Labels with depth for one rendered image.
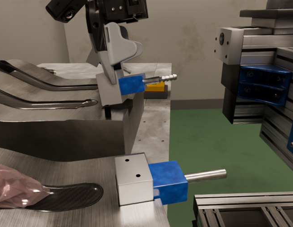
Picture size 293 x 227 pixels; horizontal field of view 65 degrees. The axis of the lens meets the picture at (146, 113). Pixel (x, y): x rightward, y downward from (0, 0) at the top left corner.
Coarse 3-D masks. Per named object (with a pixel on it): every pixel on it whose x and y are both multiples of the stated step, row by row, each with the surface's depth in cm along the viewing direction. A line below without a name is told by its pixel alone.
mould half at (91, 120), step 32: (32, 64) 60; (32, 96) 47; (64, 96) 47; (96, 96) 45; (128, 96) 45; (0, 128) 38; (32, 128) 37; (64, 128) 36; (96, 128) 36; (128, 128) 40; (64, 160) 39
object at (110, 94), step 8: (120, 72) 40; (96, 80) 38; (104, 80) 38; (120, 80) 38; (128, 80) 38; (136, 80) 38; (144, 80) 39; (152, 80) 39; (160, 80) 39; (168, 80) 39; (104, 88) 38; (112, 88) 38; (120, 88) 38; (128, 88) 38; (136, 88) 38; (144, 88) 38; (104, 96) 39; (112, 96) 39; (120, 96) 38; (104, 104) 39
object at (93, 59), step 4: (92, 48) 64; (92, 52) 65; (88, 56) 66; (92, 56) 66; (96, 56) 66; (88, 60) 66; (92, 60) 66; (96, 60) 66; (92, 64) 67; (96, 64) 67; (124, 68) 70; (128, 72) 70
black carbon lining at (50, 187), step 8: (72, 184) 27; (80, 184) 27; (88, 184) 27; (96, 184) 27; (56, 192) 26; (64, 192) 26; (72, 192) 26; (80, 192) 26; (88, 192) 26; (96, 192) 26; (40, 200) 25; (48, 200) 25; (56, 200) 25; (64, 200) 26; (72, 200) 25; (80, 200) 25; (88, 200) 25; (96, 200) 25; (16, 208) 22; (24, 208) 22; (32, 208) 23; (40, 208) 24; (48, 208) 24; (56, 208) 24; (64, 208) 24; (72, 208) 24; (80, 208) 24
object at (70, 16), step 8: (56, 0) 36; (64, 0) 36; (72, 0) 36; (80, 0) 37; (48, 8) 36; (56, 8) 36; (64, 8) 36; (72, 8) 38; (80, 8) 40; (56, 16) 36; (64, 16) 37; (72, 16) 39
